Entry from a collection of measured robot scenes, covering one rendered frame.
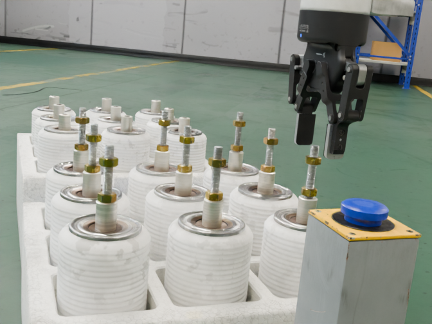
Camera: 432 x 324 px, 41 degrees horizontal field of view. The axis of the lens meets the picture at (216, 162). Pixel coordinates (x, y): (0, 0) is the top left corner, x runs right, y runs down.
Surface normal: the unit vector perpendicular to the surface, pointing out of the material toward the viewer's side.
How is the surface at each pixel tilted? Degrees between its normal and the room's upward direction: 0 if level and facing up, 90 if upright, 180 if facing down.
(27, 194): 90
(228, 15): 90
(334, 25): 91
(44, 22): 90
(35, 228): 0
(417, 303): 0
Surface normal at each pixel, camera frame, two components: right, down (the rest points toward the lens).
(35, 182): 0.34, 0.25
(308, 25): -0.79, 0.08
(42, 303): 0.09, -0.97
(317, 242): -0.94, 0.00
